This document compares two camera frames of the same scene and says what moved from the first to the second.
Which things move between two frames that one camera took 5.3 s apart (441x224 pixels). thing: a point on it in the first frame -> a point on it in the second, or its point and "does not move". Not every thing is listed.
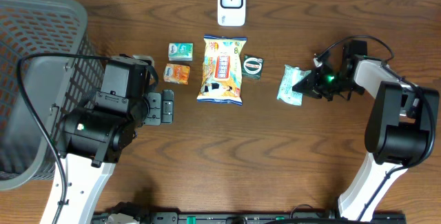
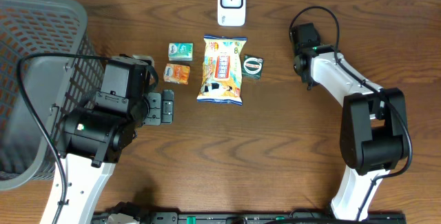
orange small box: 176,74 does not move
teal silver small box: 180,52 does not move
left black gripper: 168,118 does not move
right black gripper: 309,83 -> 309,82
